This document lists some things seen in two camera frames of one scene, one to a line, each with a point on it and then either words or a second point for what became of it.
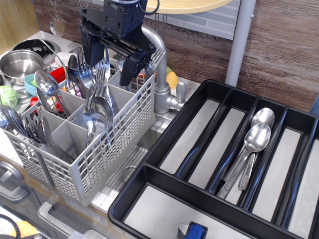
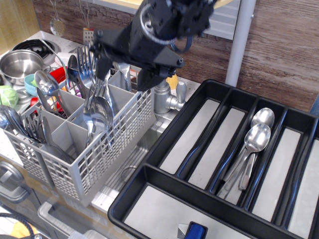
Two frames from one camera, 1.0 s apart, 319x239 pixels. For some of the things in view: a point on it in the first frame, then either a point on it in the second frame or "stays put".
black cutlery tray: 245,165 stays put
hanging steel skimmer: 56,25 stays put
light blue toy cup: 30,88 stays put
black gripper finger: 93,49 -> 103,64
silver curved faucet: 163,100 stays put
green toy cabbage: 8,96 stays put
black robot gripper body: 118,25 -> 140,44
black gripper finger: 132,67 -> 148,78
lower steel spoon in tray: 256,138 stays put
